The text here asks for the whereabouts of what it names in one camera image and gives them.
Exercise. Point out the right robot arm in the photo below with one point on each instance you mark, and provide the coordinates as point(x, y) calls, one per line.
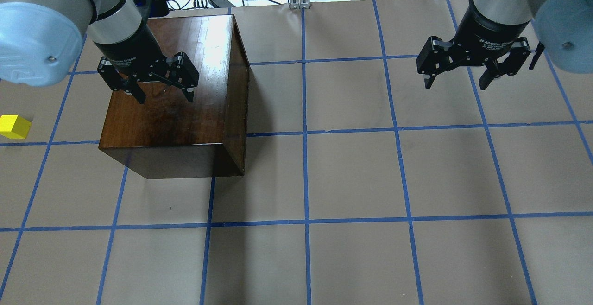
point(563, 28)

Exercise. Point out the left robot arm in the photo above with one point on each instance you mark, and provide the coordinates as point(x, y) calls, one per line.
point(41, 39)

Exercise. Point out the yellow block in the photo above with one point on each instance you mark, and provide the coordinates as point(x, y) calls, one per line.
point(14, 127)

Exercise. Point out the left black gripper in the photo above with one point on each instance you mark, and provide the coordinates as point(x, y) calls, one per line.
point(131, 47)

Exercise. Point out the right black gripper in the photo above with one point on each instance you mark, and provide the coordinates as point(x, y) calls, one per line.
point(486, 31)

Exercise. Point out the dark wooden drawer box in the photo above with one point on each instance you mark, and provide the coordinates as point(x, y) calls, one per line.
point(169, 137)

